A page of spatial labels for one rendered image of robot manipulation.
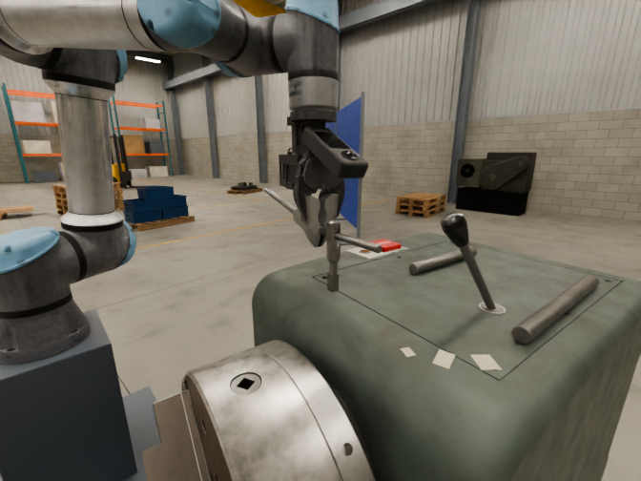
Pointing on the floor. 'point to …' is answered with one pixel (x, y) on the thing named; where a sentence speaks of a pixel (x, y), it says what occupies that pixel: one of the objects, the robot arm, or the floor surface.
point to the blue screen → (352, 135)
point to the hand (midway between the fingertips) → (320, 240)
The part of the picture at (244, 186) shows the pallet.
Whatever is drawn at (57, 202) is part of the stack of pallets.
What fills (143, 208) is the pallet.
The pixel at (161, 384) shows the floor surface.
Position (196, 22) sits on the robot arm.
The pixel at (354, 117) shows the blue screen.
